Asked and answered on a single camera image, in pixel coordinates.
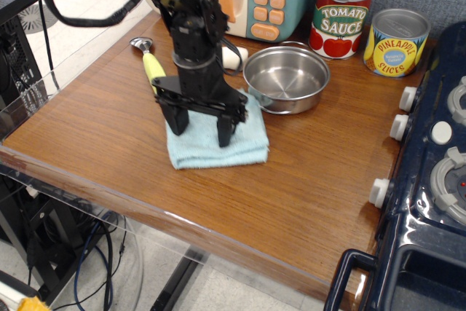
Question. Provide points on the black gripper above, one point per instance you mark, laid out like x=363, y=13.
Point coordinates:
x=204, y=90

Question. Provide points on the light blue cloth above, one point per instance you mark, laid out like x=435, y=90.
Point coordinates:
x=198, y=147

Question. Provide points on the plush toy mushroom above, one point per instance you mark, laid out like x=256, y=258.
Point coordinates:
x=232, y=60

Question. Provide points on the ice cream scoop yellow handle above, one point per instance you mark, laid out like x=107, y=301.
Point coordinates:
x=151, y=65

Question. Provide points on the small steel pot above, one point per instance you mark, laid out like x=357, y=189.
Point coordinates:
x=286, y=80

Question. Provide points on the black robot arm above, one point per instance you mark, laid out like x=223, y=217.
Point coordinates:
x=197, y=28

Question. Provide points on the tomato sauce can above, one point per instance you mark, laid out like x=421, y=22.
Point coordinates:
x=337, y=26

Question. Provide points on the white stove knob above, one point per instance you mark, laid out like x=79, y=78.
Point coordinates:
x=379, y=191
x=398, y=127
x=407, y=98

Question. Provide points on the pineapple slices can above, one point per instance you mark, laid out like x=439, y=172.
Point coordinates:
x=396, y=42

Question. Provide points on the yellow sponge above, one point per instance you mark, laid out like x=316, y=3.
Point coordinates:
x=32, y=304

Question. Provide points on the dark blue toy stove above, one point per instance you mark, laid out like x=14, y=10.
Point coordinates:
x=419, y=263

